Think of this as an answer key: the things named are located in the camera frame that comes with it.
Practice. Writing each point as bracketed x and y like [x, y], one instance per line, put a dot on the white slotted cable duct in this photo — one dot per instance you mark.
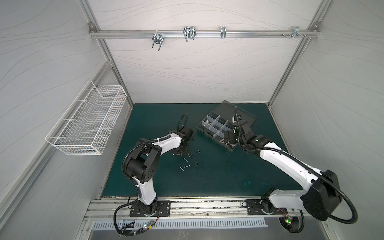
[174, 224]

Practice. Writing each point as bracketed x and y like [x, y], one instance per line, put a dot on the clear plastic compartment organizer box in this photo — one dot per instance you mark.
[217, 122]

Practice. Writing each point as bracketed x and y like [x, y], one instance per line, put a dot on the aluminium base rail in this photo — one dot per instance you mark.
[180, 207]

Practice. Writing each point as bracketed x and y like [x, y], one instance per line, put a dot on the white wire basket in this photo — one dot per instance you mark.
[85, 127]

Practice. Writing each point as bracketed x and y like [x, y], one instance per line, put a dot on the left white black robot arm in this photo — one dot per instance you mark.
[141, 162]

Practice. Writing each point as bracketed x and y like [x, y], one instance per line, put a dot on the middle metal U-bolt clamp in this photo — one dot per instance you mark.
[189, 33]

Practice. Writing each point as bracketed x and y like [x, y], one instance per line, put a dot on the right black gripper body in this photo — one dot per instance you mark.
[232, 139]

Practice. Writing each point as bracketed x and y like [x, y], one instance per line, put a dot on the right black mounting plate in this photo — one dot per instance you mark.
[262, 207]

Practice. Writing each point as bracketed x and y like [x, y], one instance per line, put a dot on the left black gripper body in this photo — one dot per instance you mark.
[182, 151]

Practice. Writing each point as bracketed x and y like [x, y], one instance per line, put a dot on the small metal bracket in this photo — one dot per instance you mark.
[223, 32]

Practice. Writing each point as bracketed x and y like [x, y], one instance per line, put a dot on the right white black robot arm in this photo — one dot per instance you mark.
[320, 196]

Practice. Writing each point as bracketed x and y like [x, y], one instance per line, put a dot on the black mounting plate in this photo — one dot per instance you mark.
[157, 208]
[262, 207]

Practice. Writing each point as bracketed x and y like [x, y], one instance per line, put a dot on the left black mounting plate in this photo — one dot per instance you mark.
[157, 208]

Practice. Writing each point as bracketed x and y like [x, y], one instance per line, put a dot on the green table mat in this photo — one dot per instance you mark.
[220, 173]

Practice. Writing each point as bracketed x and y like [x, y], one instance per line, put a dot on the metal u-bolt clamp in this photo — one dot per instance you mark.
[189, 33]
[157, 39]

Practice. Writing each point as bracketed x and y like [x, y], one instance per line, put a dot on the right metal bracket with bolts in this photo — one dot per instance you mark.
[296, 34]

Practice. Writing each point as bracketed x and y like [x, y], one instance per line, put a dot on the horizontal aluminium top rail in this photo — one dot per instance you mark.
[201, 34]

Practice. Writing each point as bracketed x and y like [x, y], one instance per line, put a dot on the left metal U-bolt clamp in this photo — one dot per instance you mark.
[157, 39]

